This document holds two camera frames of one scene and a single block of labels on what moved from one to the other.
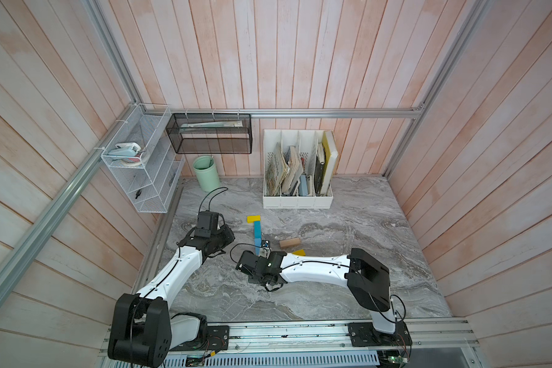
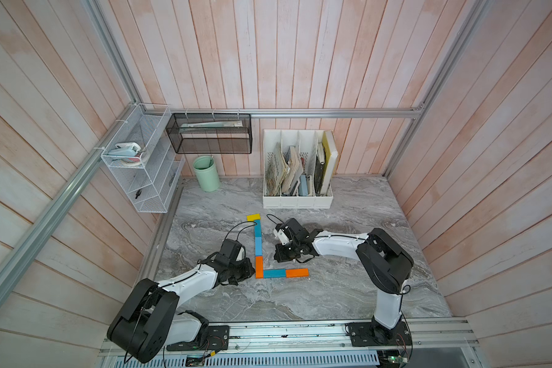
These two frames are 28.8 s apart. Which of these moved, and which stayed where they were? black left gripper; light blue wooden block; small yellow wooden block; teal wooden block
Moved: black left gripper
Stayed: small yellow wooden block; teal wooden block; light blue wooden block
